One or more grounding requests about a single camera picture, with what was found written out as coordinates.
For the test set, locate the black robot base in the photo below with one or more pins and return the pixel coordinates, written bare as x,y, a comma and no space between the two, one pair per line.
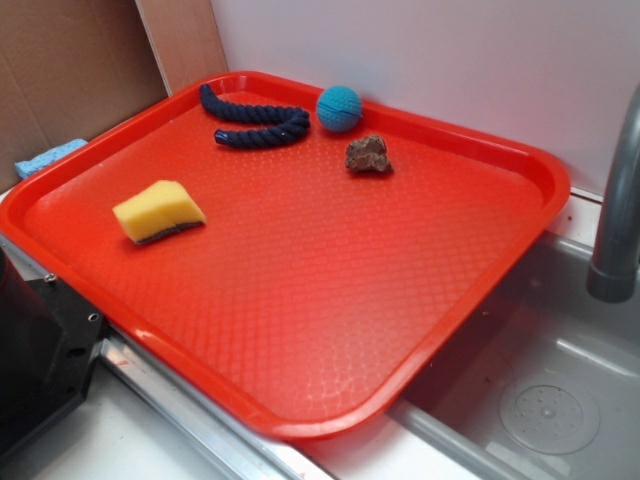
50,339

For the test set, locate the brown rock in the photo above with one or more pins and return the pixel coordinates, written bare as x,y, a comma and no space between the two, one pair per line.
368,155

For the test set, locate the red plastic tray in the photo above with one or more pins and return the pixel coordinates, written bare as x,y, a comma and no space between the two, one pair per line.
312,295

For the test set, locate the blue textured ball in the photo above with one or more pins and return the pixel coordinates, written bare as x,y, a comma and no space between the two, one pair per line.
339,109

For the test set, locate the yellow sponge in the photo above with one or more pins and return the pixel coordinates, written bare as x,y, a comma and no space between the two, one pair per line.
162,209

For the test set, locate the grey plastic sink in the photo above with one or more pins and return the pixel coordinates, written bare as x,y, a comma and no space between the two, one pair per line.
541,382

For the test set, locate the grey faucet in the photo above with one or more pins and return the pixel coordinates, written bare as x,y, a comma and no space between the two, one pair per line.
614,263

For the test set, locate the brown cardboard panel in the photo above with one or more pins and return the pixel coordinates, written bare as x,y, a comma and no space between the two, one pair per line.
75,69

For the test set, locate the blue sponge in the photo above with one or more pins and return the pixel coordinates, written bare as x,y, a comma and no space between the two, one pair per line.
27,168

